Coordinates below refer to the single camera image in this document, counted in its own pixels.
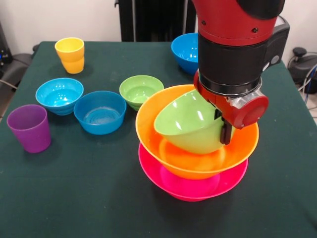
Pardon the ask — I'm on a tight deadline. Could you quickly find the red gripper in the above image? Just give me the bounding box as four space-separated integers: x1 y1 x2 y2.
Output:
193 70 269 146

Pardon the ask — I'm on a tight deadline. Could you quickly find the large green bowl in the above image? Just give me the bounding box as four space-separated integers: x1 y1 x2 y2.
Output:
154 89 236 155

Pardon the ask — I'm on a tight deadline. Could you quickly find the large orange bowl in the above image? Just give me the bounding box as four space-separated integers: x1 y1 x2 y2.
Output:
135 84 260 180

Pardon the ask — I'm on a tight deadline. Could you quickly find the medium blue bowl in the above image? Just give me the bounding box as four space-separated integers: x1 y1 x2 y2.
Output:
170 32 200 76

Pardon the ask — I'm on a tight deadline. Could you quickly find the large pink bowl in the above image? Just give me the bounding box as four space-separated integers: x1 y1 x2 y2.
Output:
138 142 249 202

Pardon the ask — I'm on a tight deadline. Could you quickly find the black computer tower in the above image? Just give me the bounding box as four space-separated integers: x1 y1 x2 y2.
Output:
0 21 13 65

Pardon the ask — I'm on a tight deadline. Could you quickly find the small green bowl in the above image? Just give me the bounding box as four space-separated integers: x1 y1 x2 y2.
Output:
119 75 164 112

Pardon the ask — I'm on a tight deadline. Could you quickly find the dark blue bowl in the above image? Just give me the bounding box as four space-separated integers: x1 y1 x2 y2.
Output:
73 90 127 136

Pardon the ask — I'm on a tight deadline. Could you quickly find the dark green tablecloth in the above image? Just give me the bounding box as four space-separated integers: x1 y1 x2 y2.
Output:
0 41 317 238

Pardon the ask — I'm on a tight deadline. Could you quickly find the small light blue bowl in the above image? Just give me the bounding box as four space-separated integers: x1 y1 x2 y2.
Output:
35 77 84 116

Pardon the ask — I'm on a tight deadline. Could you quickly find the yellow cup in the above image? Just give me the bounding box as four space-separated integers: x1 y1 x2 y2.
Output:
54 37 85 74

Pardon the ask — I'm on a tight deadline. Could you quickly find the purple cup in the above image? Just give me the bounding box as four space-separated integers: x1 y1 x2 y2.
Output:
6 104 52 154

